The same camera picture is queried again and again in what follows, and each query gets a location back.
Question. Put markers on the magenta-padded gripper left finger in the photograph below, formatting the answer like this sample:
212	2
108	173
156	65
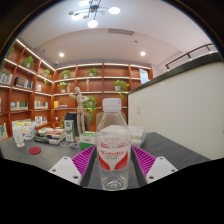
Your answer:
66	168

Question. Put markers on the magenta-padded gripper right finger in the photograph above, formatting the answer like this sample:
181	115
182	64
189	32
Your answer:
160	168

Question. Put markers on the clear plastic water bottle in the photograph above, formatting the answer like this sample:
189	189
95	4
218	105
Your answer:
113	156

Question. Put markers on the small round sticker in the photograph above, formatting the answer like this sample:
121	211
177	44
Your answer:
73	145

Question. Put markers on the small green white box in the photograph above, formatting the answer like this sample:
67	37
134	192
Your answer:
87	140

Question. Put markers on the flat round red coaster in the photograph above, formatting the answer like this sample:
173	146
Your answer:
34	150

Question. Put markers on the tall green white carton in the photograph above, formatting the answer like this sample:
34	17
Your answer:
69	130

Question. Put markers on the white book stack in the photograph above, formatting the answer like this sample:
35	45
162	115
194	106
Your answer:
137	135

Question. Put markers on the dark chair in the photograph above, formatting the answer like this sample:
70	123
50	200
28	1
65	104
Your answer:
71	117

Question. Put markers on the colourful book stack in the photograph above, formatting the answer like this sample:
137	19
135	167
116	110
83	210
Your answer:
30	130

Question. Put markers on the white printed paper cup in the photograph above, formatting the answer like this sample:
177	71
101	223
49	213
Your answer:
18	136

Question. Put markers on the wooden artist mannequin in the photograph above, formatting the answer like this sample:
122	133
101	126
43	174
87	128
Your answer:
79	100

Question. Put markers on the orange wooden shelf unit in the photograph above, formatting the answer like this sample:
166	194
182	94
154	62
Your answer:
20	96

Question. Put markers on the round recessed ceiling light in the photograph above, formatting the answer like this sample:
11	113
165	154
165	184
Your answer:
142	53
61	54

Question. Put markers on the ceiling air vent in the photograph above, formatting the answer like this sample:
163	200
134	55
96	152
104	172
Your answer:
120	31

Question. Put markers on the branched ceiling lamp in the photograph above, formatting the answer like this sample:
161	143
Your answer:
92	13

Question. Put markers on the white wall switch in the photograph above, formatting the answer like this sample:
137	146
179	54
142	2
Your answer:
139	109

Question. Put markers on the black ceiling track rail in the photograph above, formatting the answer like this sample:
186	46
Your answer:
190	54

